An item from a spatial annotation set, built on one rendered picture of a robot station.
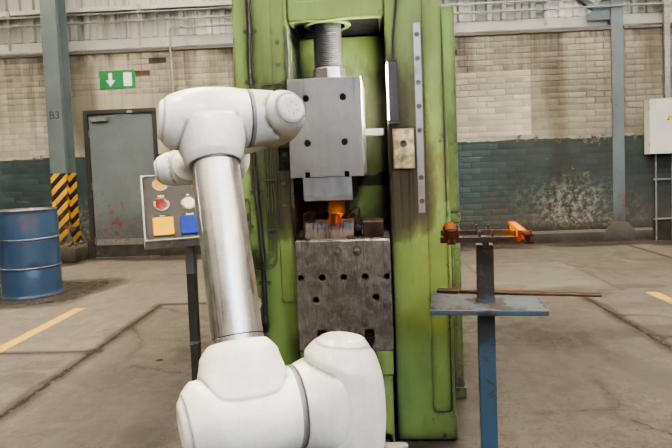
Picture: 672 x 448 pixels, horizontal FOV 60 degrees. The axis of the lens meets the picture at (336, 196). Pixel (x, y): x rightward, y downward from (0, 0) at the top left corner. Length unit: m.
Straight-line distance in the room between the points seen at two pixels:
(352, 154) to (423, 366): 0.97
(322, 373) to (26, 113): 8.67
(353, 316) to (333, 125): 0.77
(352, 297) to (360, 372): 1.22
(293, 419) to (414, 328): 1.52
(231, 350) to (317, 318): 1.30
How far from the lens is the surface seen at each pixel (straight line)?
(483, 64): 8.51
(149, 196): 2.31
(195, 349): 2.47
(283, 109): 1.25
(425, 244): 2.50
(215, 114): 1.23
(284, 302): 2.58
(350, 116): 2.34
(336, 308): 2.35
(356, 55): 2.86
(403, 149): 2.45
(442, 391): 2.67
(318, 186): 2.34
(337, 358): 1.12
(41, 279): 6.57
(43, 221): 6.53
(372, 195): 2.81
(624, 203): 9.02
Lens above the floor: 1.21
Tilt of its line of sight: 3 degrees down
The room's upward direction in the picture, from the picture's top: 2 degrees counter-clockwise
